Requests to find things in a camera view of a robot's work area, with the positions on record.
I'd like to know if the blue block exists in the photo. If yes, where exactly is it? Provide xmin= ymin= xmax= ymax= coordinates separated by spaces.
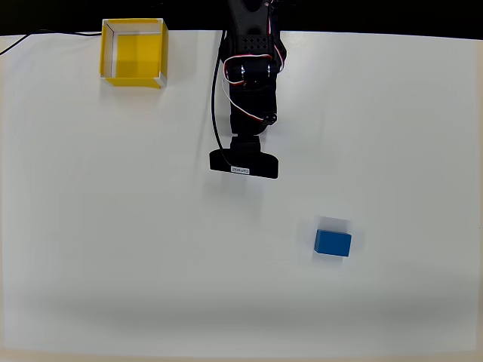
xmin=313 ymin=228 xmax=353 ymax=259

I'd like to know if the yellow open box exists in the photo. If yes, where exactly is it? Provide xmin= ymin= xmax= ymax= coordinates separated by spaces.
xmin=99 ymin=17 xmax=169 ymax=91

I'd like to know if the black bar webcam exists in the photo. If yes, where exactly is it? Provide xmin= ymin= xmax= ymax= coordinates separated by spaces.
xmin=208 ymin=134 xmax=281 ymax=180

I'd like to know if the thin black cable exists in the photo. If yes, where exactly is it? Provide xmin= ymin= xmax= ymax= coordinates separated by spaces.
xmin=0 ymin=29 xmax=103 ymax=57

